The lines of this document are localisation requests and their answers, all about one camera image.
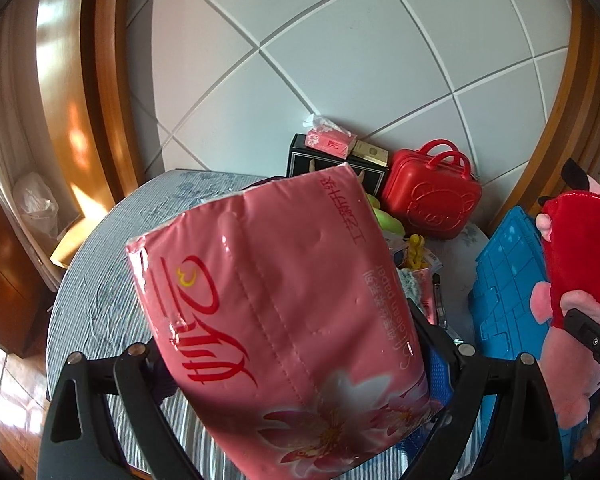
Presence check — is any black gift box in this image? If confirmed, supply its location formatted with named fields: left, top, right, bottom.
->
left=286, top=133, right=390, bottom=196

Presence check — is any pink tissue box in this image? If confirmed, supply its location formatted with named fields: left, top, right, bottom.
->
left=302, top=115, right=358, bottom=158

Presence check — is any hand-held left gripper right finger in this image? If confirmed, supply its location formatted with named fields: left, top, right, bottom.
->
left=400, top=297, right=566, bottom=480

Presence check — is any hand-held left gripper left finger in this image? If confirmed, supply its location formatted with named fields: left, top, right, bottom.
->
left=37, top=342, right=206, bottom=480

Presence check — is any wooden cabinet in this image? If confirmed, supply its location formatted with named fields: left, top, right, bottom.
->
left=0, top=200, right=56, bottom=358

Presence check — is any clear plastic bag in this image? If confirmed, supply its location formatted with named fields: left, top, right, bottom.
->
left=12, top=171, right=61, bottom=238

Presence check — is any lime green plush toy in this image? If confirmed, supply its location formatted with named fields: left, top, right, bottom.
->
left=365, top=191, right=406, bottom=238

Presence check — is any pink tissue pack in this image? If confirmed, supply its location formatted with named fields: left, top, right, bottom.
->
left=125, top=162, right=446, bottom=480

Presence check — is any yellow plastic toy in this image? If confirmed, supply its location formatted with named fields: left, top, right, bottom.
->
left=404, top=233, right=427, bottom=271

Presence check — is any grey plush toy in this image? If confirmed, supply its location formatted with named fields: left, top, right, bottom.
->
left=397, top=267, right=423, bottom=306

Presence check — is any blue plastic folding crate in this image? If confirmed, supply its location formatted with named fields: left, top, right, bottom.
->
left=475, top=205, right=600, bottom=466

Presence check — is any pink pig plush red dress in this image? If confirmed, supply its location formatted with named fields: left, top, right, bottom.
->
left=530, top=157, right=600, bottom=428

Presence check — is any cream cardboard box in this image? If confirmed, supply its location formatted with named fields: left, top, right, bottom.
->
left=350, top=140, right=390, bottom=167

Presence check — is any red toy suitcase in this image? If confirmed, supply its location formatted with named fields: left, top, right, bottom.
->
left=381, top=139, right=482, bottom=241

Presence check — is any brown cardboard box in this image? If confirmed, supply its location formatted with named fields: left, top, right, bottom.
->
left=50, top=212, right=98, bottom=268

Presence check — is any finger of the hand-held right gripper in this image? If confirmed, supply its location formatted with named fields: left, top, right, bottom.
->
left=564, top=308, right=600, bottom=393

